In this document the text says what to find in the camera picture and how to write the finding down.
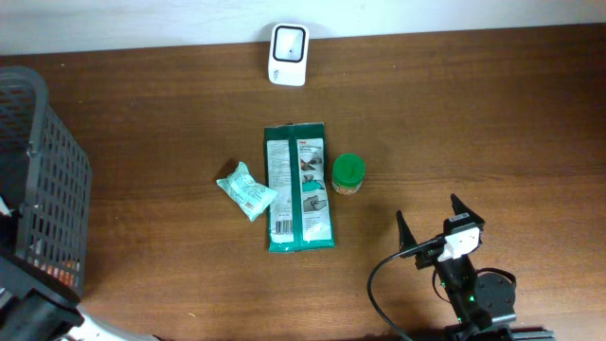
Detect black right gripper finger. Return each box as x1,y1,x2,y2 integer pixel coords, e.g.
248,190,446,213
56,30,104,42
396,210,418,252
450,193,477,217

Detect green lid jar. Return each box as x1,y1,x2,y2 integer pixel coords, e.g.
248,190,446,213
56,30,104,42
332,153,365,195

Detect mint green tissue pack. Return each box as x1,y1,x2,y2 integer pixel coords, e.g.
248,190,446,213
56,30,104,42
216,162,278,222

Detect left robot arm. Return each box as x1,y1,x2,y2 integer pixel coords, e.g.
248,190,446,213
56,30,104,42
1,211,159,341

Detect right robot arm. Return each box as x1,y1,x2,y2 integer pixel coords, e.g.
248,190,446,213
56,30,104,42
396,194,555,341

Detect white barcode scanner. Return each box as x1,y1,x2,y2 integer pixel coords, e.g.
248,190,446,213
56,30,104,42
268,23,310,87

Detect grey plastic mesh basket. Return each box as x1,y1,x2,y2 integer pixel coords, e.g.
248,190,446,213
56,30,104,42
1,66,92,296

